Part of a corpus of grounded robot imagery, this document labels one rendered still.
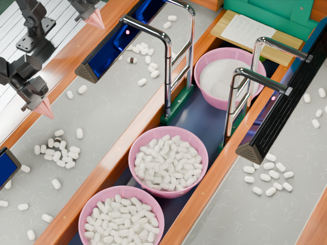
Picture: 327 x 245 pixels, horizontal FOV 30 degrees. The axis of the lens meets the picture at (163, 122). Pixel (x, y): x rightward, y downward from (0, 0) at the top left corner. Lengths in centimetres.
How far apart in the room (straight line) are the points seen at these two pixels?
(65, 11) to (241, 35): 77
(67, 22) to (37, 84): 67
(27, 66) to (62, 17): 66
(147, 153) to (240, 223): 40
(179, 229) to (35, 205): 47
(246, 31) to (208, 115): 38
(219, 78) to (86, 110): 51
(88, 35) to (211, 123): 60
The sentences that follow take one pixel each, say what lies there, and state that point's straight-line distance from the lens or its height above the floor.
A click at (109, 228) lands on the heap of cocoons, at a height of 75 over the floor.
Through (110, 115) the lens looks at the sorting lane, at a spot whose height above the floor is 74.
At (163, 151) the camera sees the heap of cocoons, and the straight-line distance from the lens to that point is 208.
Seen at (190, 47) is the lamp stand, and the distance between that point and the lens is 212.
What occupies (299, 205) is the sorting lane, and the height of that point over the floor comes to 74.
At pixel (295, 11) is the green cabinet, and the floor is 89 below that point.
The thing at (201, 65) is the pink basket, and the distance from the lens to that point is 233.
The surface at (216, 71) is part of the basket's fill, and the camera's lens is 234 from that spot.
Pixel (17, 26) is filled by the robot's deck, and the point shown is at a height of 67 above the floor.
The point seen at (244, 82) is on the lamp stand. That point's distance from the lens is 199.
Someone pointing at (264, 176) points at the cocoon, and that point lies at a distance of 204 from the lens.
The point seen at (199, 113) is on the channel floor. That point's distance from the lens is 227.
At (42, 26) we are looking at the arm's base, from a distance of 255.
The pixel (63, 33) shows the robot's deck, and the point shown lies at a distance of 258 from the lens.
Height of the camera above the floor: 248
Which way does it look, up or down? 54 degrees down
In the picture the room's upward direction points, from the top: straight up
